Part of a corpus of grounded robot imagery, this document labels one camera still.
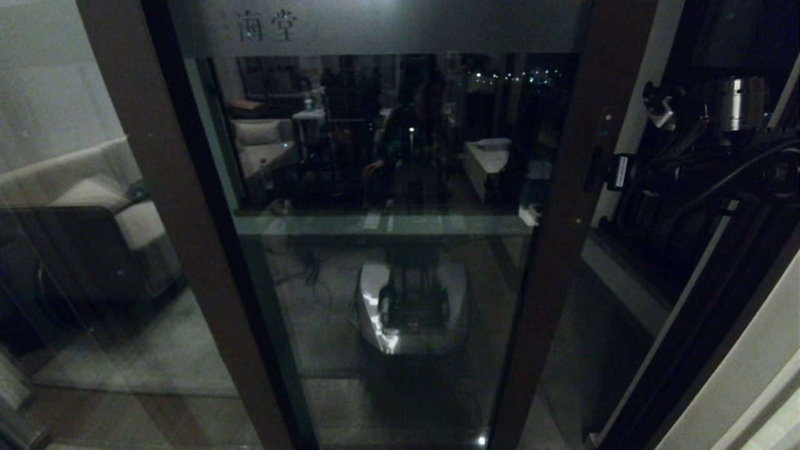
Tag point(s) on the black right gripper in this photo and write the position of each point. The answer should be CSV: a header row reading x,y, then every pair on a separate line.
x,y
662,172

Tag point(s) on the grey floor rug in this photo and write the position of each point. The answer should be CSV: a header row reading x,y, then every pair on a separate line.
x,y
150,350

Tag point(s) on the light grey sofa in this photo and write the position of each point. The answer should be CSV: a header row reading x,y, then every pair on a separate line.
x,y
75,256

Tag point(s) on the dark green cloth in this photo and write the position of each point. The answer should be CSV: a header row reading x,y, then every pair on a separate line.
x,y
139,189

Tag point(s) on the fixed glass door panel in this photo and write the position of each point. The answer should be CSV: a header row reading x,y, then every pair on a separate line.
x,y
181,237

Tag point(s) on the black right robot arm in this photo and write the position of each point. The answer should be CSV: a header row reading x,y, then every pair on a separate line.
x,y
762,156

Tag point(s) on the long grey stone sill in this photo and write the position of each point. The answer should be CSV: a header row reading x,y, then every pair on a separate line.
x,y
350,212

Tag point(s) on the dark brown door jamb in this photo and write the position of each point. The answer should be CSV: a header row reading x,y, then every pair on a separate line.
x,y
687,375

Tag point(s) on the light grey sofa cushion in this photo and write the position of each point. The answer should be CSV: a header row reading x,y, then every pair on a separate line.
x,y
94,195

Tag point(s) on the sliding glass door brown frame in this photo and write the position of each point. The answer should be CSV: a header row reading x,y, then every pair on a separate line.
x,y
562,250

